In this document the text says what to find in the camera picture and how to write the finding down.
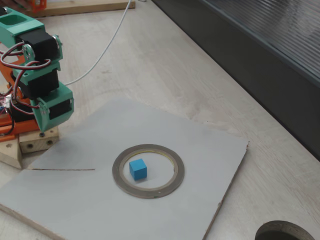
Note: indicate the green gripper black servo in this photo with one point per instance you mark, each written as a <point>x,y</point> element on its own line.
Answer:
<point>60,109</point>

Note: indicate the dark partition with ribbed glass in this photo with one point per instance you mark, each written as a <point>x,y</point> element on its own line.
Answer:
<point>275,87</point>

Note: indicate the orange controller board mount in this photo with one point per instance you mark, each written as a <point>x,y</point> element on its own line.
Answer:
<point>6,131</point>

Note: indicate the white chipboard panel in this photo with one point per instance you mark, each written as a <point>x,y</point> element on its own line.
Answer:
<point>175,220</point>

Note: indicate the pale wooden base plank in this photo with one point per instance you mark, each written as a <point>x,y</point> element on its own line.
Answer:
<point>10,155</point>

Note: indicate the red controller circuit board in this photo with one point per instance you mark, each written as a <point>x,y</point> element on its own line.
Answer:
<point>3,102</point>

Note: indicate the long light wooden plank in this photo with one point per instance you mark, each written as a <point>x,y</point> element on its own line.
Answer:
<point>87,8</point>

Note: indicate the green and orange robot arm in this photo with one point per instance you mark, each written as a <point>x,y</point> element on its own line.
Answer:
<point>37,45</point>

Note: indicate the blue cube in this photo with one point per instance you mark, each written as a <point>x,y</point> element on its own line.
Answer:
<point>138,170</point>

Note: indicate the wooden base block with screws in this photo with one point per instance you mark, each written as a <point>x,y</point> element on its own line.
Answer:
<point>37,143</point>

